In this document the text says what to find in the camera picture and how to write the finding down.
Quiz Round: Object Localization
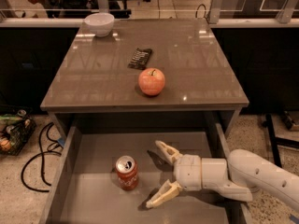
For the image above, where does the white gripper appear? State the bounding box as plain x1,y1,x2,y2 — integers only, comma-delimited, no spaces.
146,140,229,209

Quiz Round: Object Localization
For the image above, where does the red coke can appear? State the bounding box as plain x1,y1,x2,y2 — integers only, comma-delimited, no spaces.
115,156,138,191

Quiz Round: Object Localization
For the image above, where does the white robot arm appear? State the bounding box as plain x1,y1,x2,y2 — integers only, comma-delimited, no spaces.
146,140,299,211

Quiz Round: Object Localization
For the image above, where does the open grey top drawer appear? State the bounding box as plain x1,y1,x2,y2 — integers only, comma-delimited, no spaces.
39,126,253,224

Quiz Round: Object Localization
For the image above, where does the grey counter cabinet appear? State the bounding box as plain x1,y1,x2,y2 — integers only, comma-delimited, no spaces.
41,19,249,134

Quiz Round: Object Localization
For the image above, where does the red apple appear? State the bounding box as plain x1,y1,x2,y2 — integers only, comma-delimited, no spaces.
138,68,165,96

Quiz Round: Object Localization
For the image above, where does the black stand with caster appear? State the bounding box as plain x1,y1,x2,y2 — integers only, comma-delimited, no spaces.
263,114,299,167

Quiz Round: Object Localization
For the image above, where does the dark snack bar wrapper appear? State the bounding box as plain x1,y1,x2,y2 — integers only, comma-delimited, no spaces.
127,49,152,70

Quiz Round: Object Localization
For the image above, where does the white bowl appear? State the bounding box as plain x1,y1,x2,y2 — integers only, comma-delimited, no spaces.
84,13,115,37

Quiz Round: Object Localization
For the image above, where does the black office chair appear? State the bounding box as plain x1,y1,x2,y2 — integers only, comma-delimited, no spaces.
59,0,90,19

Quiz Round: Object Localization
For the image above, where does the black floor cable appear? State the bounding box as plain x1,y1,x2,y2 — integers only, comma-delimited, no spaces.
21,121,64,193

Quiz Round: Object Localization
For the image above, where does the black wire basket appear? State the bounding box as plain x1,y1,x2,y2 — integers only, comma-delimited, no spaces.
0,109,36,155

